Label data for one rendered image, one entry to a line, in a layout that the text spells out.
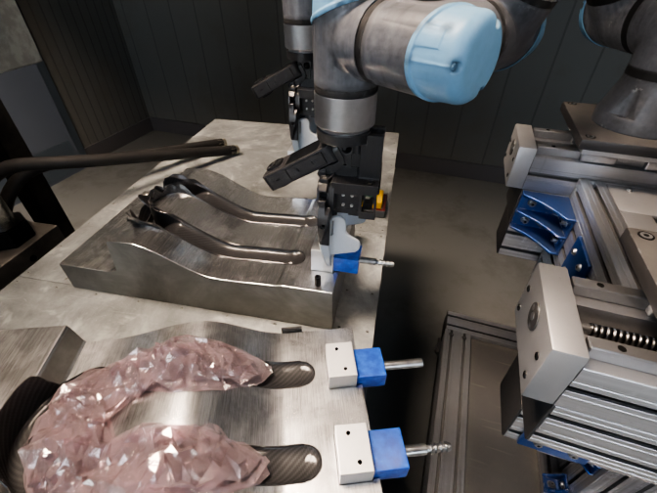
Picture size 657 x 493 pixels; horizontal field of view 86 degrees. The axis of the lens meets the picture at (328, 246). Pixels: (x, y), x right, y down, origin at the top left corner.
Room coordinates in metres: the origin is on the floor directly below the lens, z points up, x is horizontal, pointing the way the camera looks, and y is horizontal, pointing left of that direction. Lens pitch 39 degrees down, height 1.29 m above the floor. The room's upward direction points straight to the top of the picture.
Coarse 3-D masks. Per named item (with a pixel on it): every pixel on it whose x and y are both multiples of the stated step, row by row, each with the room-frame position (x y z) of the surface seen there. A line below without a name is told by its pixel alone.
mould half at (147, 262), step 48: (144, 192) 0.72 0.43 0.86; (240, 192) 0.65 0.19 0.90; (96, 240) 0.54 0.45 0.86; (144, 240) 0.45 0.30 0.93; (240, 240) 0.51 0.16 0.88; (288, 240) 0.51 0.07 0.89; (96, 288) 0.46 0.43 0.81; (144, 288) 0.44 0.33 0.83; (192, 288) 0.42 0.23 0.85; (240, 288) 0.40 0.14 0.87; (288, 288) 0.38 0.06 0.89; (336, 288) 0.41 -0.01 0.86
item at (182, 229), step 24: (168, 192) 0.59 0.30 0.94; (192, 192) 0.62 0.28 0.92; (144, 216) 0.58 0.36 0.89; (168, 216) 0.52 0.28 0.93; (240, 216) 0.58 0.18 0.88; (264, 216) 0.59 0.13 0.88; (288, 216) 0.58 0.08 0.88; (312, 216) 0.58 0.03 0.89; (192, 240) 0.48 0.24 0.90; (216, 240) 0.50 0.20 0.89
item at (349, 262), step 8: (312, 248) 0.43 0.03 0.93; (360, 248) 0.44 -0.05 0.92; (312, 256) 0.42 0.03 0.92; (320, 256) 0.42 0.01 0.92; (336, 256) 0.42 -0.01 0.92; (344, 256) 0.42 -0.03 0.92; (352, 256) 0.42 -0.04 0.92; (360, 256) 0.43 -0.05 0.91; (312, 264) 0.42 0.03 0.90; (320, 264) 0.42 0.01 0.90; (336, 264) 0.42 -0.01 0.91; (344, 264) 0.42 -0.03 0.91; (352, 264) 0.41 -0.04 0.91; (384, 264) 0.42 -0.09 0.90; (392, 264) 0.42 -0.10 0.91; (328, 272) 0.42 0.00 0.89; (352, 272) 0.41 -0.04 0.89
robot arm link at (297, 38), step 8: (288, 24) 0.77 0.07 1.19; (288, 32) 0.72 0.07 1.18; (296, 32) 0.71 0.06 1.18; (304, 32) 0.71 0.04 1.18; (312, 32) 0.71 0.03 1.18; (288, 40) 0.72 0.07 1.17; (296, 40) 0.71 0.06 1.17; (304, 40) 0.71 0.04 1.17; (312, 40) 0.71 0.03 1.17; (288, 48) 0.72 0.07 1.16; (296, 48) 0.71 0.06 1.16; (304, 48) 0.71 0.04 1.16; (312, 48) 0.71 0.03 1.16
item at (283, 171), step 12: (312, 144) 0.46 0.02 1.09; (324, 144) 0.43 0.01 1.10; (288, 156) 0.47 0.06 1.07; (300, 156) 0.44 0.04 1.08; (312, 156) 0.43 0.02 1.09; (324, 156) 0.42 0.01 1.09; (276, 168) 0.44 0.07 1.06; (288, 168) 0.43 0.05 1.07; (300, 168) 0.43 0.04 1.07; (312, 168) 0.43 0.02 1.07; (264, 180) 0.44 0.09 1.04; (276, 180) 0.44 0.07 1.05; (288, 180) 0.43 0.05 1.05
